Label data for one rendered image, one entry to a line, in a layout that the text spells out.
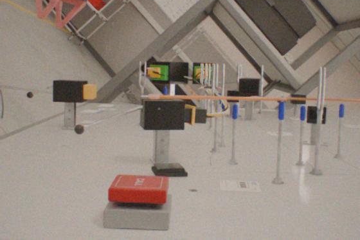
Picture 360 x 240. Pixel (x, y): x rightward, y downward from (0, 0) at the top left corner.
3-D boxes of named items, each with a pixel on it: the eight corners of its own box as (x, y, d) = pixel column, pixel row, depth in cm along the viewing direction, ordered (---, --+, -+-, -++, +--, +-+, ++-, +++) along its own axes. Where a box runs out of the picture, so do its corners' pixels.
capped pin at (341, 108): (336, 159, 72) (340, 103, 71) (331, 157, 73) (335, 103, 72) (345, 158, 72) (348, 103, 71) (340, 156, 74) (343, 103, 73)
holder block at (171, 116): (139, 125, 66) (140, 98, 66) (177, 125, 67) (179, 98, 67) (143, 130, 62) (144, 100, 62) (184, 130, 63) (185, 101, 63)
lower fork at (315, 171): (324, 175, 60) (331, 67, 59) (311, 175, 60) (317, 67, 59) (320, 172, 62) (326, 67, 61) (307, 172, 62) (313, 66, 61)
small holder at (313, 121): (329, 139, 91) (332, 103, 90) (327, 147, 82) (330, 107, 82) (305, 138, 92) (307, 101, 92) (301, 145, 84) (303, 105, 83)
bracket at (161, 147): (149, 159, 67) (150, 125, 67) (166, 159, 68) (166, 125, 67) (155, 166, 63) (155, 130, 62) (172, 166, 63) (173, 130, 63)
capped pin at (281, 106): (269, 182, 56) (273, 94, 55) (277, 181, 57) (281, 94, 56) (278, 185, 55) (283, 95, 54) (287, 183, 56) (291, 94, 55)
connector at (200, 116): (168, 119, 66) (169, 105, 66) (200, 120, 68) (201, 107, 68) (174, 122, 63) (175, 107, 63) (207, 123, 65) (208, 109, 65)
